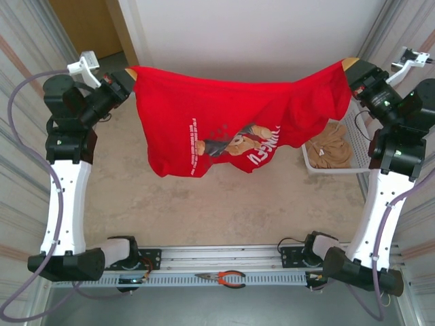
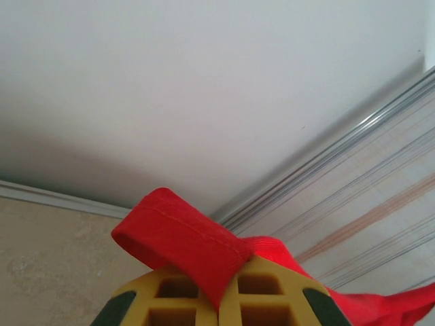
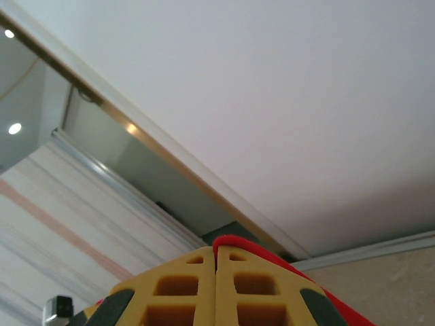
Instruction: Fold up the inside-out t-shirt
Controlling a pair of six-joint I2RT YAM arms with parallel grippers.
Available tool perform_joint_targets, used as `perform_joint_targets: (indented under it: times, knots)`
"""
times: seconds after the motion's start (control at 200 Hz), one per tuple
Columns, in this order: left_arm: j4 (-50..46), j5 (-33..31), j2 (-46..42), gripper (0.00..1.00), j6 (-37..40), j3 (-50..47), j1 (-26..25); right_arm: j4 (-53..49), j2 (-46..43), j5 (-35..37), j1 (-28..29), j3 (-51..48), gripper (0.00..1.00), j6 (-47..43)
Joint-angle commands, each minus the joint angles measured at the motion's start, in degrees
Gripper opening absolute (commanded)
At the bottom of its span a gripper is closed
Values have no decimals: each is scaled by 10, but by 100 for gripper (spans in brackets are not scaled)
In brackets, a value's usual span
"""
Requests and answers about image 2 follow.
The red t-shirt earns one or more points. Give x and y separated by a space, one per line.
190 237

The aluminium frame post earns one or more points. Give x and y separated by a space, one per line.
340 139

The thin aluminium table edge bar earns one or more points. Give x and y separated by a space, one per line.
51 198

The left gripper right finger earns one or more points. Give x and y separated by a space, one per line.
289 305

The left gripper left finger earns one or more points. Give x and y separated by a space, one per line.
142 302

